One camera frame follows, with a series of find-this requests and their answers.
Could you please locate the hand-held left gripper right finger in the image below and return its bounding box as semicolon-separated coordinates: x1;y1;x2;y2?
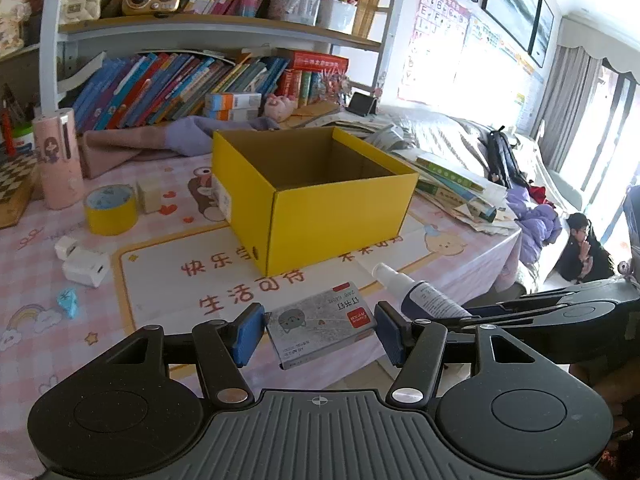
375;301;539;407

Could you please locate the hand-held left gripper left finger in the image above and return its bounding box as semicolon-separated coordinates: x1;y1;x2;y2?
102;302;266;409

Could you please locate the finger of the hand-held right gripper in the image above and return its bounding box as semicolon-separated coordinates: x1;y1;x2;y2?
445;306;568;343
497;280;623;312

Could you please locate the spray bottle with dark label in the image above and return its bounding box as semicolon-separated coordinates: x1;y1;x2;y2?
372;262;473;322

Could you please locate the grey staple box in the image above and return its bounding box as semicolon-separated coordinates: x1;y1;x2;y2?
264;282;377;371

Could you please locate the yellow cardboard box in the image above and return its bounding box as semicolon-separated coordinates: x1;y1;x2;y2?
211;126;420;277

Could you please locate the large white charger adapter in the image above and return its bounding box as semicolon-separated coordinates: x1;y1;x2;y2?
62;249;111;289

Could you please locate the small white charger plug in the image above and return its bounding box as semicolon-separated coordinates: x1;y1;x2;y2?
54;236;80;262

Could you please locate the purple jacket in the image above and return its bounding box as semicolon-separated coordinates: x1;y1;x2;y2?
505;187;566;266

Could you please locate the pink checked printed tablecloth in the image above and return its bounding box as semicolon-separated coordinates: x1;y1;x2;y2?
0;135;523;411

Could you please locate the pile of books and papers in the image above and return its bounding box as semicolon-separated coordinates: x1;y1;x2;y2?
345;110;521;237

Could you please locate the dark backpack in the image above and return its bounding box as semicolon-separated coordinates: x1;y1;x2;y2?
486;129;523;189

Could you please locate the green cover workbook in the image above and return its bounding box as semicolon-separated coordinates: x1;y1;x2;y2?
416;152;488;192

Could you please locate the small beige cube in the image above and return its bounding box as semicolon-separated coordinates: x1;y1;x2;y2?
136;178;162;214

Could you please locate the yellow tape roll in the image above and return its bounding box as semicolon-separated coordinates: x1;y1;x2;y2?
83;185;138;237

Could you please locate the small light blue clip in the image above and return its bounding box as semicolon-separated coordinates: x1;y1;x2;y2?
56;287;80;319

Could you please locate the grey curtain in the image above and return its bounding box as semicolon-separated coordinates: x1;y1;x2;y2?
542;45;607;187

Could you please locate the grey plastic bag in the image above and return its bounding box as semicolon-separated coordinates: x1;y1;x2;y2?
365;125;407;152

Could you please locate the lavender cloth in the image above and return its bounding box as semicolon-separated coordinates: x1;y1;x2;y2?
165;115;282;157

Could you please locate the dusty pink cloth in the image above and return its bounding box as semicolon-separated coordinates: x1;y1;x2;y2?
82;122;216;181

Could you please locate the pink pig plush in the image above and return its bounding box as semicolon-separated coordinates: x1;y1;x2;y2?
264;94;296;122

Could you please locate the brown paper envelope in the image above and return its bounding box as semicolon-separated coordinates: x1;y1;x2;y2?
285;101;342;129

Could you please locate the small black phone stand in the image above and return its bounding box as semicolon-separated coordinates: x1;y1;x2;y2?
348;91;380;117

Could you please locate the orange and white carton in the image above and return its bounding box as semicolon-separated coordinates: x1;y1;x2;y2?
205;92;263;111

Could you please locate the pink tumbler bottle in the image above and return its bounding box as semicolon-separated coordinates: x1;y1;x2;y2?
32;108;86;211

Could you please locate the colourful acrylic figure stand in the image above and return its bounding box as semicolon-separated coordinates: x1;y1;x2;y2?
320;72;352;106

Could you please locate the red and green book set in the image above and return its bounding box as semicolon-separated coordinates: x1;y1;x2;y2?
279;69;326;109

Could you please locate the wooden chessboard box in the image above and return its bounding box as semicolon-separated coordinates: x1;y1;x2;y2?
0;152;43;231

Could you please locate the thick red book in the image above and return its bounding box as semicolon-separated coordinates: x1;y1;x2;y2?
289;50;351;74

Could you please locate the desk pen holder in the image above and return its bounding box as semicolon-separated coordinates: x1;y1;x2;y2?
0;85;37;159

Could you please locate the white desk bookshelf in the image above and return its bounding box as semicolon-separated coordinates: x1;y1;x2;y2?
37;0;401;113

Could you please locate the white box of markers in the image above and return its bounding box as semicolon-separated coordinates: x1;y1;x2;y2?
317;0;359;36

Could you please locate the bamboo slat organizer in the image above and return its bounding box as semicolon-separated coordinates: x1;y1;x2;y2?
355;0;397;41

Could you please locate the pink floral plush toy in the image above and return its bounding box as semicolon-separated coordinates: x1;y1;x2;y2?
0;0;32;58

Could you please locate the pale wall poster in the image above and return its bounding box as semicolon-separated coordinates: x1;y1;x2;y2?
467;15;538;126

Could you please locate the alphabet wall poster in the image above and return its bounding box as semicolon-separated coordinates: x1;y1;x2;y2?
397;0;473;103

